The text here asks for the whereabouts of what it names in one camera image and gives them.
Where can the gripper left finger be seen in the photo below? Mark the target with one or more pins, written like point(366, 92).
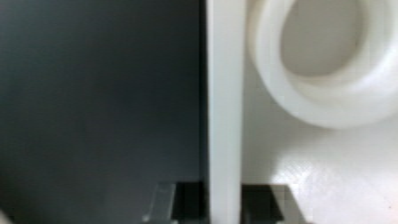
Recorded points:
point(178, 204)

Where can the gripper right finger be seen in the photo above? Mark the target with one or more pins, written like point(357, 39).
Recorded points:
point(269, 205)

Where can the white square table top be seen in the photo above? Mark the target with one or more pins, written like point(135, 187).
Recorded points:
point(302, 67)

